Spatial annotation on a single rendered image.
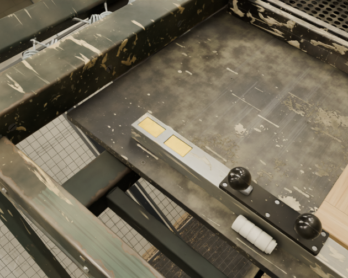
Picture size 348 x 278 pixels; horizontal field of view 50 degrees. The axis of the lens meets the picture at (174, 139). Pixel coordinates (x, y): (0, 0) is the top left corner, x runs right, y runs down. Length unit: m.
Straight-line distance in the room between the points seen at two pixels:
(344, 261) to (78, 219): 0.44
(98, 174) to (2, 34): 0.68
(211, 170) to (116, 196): 0.20
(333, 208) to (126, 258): 0.40
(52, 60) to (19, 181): 0.27
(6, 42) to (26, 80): 0.53
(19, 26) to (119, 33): 0.53
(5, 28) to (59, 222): 0.83
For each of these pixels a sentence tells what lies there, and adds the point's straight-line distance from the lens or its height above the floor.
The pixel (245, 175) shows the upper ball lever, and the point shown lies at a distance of 0.58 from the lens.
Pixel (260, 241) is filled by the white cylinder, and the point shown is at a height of 1.41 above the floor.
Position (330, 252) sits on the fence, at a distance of 0.71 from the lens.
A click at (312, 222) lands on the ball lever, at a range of 0.57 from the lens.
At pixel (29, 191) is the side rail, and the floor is 1.71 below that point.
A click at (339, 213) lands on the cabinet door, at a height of 1.33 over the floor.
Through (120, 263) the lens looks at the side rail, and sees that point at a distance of 0.61.
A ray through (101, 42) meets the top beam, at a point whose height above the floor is 1.88.
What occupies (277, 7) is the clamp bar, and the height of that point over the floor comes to 1.70.
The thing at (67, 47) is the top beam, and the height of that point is 1.91.
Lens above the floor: 1.72
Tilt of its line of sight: 7 degrees down
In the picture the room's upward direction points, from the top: 37 degrees counter-clockwise
